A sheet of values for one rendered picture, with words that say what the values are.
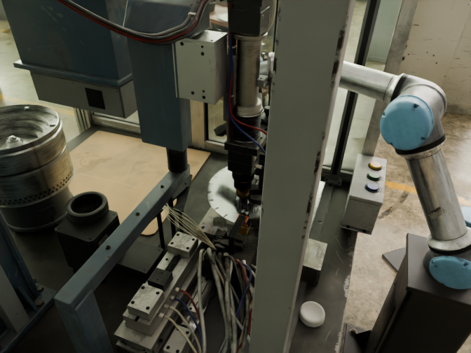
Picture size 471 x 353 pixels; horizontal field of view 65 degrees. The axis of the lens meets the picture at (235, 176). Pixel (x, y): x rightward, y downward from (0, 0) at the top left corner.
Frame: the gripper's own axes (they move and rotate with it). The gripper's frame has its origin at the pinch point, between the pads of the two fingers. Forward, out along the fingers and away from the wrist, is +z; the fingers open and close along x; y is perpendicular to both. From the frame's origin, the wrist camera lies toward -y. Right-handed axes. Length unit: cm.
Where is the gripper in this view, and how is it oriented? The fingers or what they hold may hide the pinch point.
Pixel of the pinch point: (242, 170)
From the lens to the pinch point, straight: 118.4
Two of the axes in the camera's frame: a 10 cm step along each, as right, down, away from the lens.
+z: -0.2, 10.0, 0.9
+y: 9.2, 0.5, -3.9
